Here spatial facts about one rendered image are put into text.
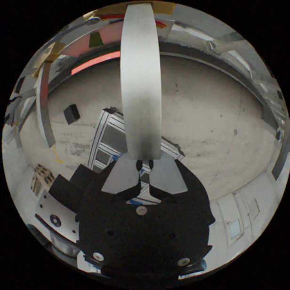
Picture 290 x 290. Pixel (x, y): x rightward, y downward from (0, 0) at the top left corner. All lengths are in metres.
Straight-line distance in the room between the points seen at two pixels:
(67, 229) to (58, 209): 0.06
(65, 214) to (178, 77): 1.11
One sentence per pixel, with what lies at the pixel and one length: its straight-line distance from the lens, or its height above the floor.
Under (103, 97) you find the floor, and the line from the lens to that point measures 1.04.
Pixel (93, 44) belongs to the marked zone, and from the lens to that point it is 0.30.
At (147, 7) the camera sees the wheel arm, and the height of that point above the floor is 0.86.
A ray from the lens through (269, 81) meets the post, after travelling 0.49.
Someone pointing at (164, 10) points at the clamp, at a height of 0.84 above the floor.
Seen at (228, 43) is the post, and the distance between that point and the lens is 0.29.
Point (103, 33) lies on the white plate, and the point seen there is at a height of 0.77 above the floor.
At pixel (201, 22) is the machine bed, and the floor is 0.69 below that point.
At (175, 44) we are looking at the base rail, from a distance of 0.30.
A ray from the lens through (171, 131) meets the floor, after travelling 1.03.
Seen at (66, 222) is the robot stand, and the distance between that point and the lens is 0.27.
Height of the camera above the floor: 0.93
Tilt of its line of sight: 60 degrees down
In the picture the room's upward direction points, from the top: 178 degrees counter-clockwise
